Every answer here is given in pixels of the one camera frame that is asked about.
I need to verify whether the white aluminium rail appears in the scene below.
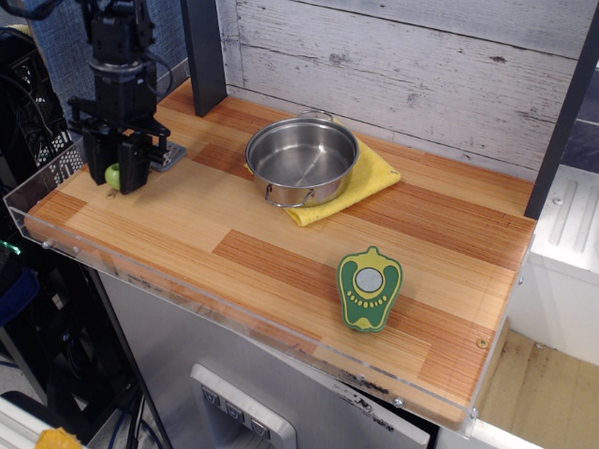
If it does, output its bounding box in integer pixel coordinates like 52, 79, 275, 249
531, 165, 598, 274

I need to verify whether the clear acrylic table guard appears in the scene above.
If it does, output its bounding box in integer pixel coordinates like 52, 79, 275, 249
2, 60, 537, 440

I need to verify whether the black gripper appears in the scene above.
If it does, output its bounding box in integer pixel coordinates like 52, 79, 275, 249
68, 60, 172, 195

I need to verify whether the dark grey right post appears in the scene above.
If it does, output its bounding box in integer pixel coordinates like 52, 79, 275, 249
524, 1, 598, 220

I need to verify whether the dark grey post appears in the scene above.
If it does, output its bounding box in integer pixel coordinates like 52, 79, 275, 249
524, 1, 598, 220
181, 0, 227, 117

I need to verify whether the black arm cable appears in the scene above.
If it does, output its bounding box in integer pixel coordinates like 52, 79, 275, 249
21, 0, 175, 97

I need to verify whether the stainless steel pot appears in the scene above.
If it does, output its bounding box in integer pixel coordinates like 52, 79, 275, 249
245, 111, 360, 209

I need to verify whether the black plastic crate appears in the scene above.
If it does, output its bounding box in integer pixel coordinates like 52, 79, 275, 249
1, 26, 72, 168

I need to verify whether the dark grey left post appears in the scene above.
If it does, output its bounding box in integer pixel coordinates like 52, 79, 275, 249
181, 0, 227, 117

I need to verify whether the grey button panel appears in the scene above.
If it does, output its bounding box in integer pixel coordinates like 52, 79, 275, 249
189, 363, 297, 448

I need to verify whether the green toy pepper half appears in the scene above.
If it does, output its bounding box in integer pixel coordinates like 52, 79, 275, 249
337, 246, 403, 332

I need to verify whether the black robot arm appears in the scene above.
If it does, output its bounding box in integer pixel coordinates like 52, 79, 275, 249
68, 1, 172, 195

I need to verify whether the green handled grey spatula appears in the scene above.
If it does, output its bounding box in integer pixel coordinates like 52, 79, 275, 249
105, 141, 187, 192

